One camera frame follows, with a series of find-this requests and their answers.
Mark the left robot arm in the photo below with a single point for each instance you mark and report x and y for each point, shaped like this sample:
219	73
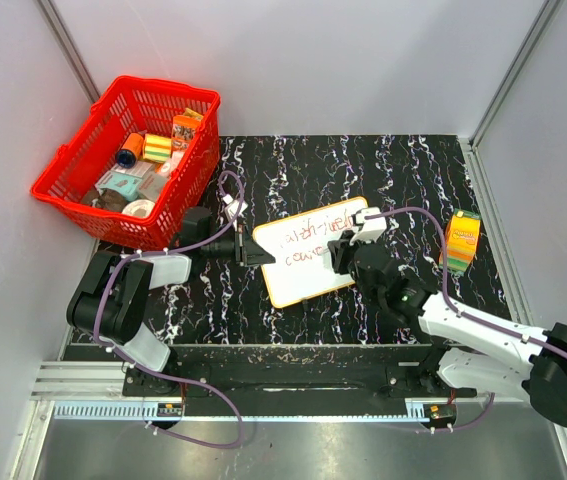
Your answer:
110	301

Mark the yellow green sponge stack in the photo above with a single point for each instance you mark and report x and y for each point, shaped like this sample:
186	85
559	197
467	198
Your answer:
156	148

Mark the pink white small box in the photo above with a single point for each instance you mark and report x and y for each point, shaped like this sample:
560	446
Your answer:
170	165

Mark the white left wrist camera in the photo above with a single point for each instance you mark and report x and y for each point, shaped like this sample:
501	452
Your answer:
233	207

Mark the orange snack packet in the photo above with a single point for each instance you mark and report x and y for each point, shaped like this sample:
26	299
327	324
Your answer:
184	128

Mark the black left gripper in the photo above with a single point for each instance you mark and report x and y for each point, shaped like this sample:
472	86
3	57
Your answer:
247	251

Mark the yellow framed whiteboard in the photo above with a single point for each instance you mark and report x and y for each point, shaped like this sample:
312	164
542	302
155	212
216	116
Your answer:
299	273

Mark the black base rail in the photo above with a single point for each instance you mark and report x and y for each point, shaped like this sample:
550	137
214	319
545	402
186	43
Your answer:
397	371

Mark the brown cardboard box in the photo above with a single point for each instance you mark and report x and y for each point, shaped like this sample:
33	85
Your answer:
151	186

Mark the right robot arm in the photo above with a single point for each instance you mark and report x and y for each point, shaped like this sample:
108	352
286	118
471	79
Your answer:
488	353

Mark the orange sponge pack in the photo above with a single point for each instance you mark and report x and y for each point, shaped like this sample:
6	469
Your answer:
461	240

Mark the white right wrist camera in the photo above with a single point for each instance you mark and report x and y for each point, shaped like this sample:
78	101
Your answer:
368	225

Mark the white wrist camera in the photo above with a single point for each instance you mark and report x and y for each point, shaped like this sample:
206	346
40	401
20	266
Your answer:
368	225
233	207

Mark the red plastic basket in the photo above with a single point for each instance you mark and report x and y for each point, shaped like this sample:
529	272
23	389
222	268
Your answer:
130	105

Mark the white tape roll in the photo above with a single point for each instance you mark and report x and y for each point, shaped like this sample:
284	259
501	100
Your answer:
141	208

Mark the orange blue cylinder can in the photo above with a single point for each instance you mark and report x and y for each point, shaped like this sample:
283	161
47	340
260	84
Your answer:
131	151

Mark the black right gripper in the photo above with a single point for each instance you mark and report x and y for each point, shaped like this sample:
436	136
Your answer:
340	250

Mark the teal white box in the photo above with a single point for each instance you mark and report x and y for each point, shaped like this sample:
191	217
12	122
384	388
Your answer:
121	183

